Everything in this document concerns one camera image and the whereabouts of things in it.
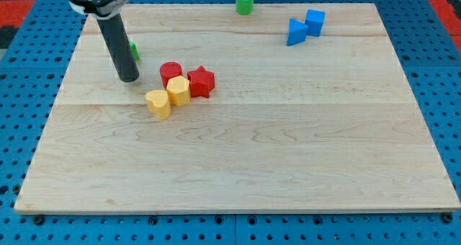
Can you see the blue triangle block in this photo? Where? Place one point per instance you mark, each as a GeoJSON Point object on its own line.
{"type": "Point", "coordinates": [297, 32]}

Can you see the yellow heart block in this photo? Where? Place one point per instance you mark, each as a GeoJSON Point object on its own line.
{"type": "Point", "coordinates": [158, 103]}

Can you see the yellow hexagon block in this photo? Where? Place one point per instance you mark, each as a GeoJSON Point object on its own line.
{"type": "Point", "coordinates": [179, 91]}

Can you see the green cylinder block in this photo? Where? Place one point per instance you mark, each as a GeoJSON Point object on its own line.
{"type": "Point", "coordinates": [244, 7]}

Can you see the red star block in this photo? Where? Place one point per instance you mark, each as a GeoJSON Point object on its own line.
{"type": "Point", "coordinates": [201, 82]}

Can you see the blue cube block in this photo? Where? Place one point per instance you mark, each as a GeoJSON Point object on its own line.
{"type": "Point", "coordinates": [314, 20]}

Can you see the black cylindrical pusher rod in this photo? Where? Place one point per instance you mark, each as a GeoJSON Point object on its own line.
{"type": "Point", "coordinates": [118, 45]}

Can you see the red cylinder block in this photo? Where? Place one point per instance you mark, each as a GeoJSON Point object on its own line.
{"type": "Point", "coordinates": [169, 70]}

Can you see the small green block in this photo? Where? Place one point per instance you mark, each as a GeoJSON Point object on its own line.
{"type": "Point", "coordinates": [134, 51]}

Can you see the wooden board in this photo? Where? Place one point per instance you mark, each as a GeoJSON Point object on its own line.
{"type": "Point", "coordinates": [325, 126]}

